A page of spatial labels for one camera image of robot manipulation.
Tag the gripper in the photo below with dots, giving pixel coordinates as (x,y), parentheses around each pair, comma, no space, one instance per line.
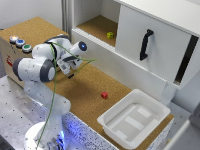
(66,65)

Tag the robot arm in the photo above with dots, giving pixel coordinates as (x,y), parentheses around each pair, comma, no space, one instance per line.
(35,68)

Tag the wooden drawer box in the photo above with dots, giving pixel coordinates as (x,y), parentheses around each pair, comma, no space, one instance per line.
(25,36)

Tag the green button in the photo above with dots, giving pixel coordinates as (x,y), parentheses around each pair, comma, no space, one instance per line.
(26,48)

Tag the white cabinet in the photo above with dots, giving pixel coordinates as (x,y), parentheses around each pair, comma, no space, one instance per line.
(110,50)

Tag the pink block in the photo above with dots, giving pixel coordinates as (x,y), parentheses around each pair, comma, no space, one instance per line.
(104,95)

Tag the blue button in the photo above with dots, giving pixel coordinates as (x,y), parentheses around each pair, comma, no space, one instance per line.
(20,42)

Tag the yellow block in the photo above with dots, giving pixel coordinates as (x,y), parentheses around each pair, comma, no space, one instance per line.
(110,35)

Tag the red button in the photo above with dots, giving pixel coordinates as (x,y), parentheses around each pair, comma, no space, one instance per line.
(13,39)

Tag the white plastic box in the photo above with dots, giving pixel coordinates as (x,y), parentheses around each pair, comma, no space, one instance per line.
(134,118)

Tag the white sliding door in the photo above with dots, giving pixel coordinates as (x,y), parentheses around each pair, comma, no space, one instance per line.
(150,40)

